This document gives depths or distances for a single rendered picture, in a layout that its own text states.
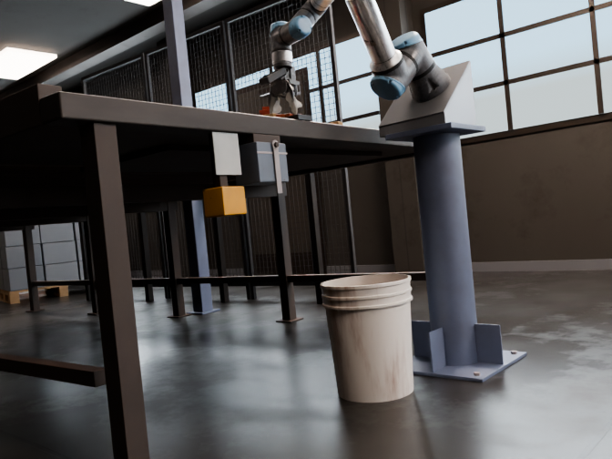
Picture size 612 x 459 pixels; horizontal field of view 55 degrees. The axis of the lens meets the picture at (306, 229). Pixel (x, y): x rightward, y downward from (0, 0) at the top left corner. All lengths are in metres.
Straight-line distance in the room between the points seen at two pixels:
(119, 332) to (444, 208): 1.23
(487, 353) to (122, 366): 1.32
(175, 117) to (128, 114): 0.14
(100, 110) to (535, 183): 4.05
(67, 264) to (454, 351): 5.49
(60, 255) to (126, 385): 5.67
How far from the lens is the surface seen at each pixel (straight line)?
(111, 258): 1.42
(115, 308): 1.43
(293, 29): 2.19
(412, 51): 2.15
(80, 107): 1.42
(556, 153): 4.98
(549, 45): 5.07
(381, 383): 1.90
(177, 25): 4.44
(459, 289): 2.19
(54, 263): 7.07
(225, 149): 1.69
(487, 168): 5.18
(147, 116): 1.52
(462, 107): 2.21
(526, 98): 5.07
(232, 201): 1.64
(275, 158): 1.79
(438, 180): 2.16
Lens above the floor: 0.59
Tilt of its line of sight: 1 degrees down
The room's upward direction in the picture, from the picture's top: 6 degrees counter-clockwise
